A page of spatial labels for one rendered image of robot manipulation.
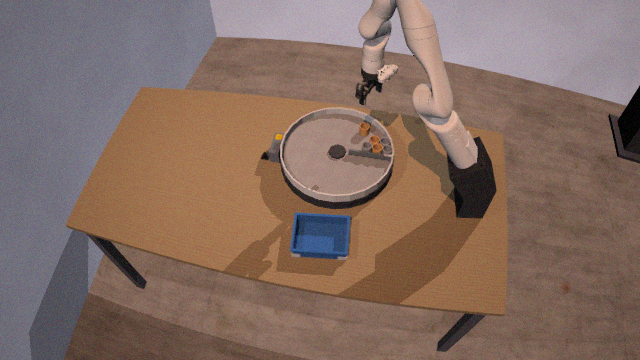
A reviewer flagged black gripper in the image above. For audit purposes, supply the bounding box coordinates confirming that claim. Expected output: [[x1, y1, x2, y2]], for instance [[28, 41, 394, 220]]
[[355, 67, 383, 106]]

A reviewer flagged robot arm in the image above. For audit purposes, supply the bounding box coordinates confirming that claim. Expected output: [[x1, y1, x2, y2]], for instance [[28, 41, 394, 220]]
[[358, 0, 478, 169]]

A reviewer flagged dark blue open crate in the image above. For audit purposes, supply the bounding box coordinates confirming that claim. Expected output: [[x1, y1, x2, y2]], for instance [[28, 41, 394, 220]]
[[290, 212, 350, 260]]

